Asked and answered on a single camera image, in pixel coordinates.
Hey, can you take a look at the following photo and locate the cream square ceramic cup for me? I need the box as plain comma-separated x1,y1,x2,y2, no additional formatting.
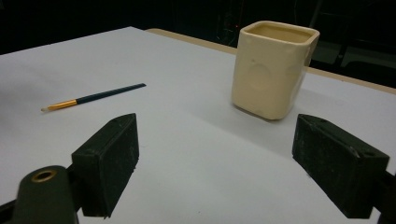
231,20,321,121

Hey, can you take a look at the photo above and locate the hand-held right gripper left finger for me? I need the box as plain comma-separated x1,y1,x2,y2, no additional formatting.
71,112,140,218

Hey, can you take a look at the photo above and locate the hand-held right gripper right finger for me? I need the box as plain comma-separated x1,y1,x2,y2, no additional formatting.
291,113,390,219

